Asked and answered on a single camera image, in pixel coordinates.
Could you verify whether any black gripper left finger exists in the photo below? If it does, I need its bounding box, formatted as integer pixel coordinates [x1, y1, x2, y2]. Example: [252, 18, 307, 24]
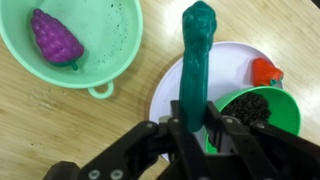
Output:
[168, 100, 194, 157]

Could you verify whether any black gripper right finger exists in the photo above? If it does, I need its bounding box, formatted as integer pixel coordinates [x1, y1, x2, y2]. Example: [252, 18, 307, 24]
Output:
[204, 101, 232, 150]

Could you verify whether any white round plate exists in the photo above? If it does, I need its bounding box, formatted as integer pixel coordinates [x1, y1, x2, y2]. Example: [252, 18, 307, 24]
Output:
[149, 42, 273, 123]

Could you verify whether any dark green toy zucchini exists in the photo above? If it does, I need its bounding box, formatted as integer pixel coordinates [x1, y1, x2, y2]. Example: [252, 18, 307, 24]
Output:
[179, 1, 217, 132]

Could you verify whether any purple toy vegetable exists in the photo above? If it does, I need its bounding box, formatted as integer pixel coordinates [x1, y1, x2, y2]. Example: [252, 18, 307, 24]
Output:
[31, 9, 85, 70]

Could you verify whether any bright green bowl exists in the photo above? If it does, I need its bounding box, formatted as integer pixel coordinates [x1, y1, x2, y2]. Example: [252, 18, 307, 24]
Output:
[203, 85, 302, 155]

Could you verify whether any mint green bowl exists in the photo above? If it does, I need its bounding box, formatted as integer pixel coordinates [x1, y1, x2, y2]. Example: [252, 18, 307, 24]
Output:
[0, 0, 143, 99]

